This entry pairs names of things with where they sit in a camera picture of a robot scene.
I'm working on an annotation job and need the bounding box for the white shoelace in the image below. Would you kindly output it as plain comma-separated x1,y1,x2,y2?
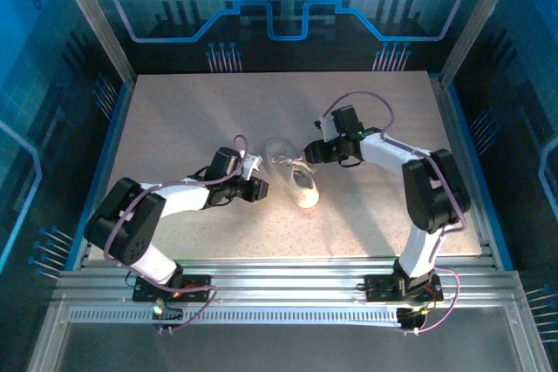
270,152,316,175

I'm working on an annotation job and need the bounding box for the white canvas shoe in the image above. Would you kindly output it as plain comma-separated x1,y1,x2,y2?
264,137,321,210

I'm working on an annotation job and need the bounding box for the aluminium frame rail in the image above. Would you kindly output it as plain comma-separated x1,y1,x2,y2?
51,257,524,303

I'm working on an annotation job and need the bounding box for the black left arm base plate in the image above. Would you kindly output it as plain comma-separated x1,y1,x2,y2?
133,274,214,303

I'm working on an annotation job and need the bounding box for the slotted grey cable duct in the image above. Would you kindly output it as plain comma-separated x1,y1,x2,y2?
68,305,406,326

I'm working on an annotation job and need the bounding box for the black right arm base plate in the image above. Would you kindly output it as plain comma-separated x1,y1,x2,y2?
364,274,445,303

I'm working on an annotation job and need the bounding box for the aluminium frame post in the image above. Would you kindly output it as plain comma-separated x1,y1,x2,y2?
439,0,527,88
47,0,137,88

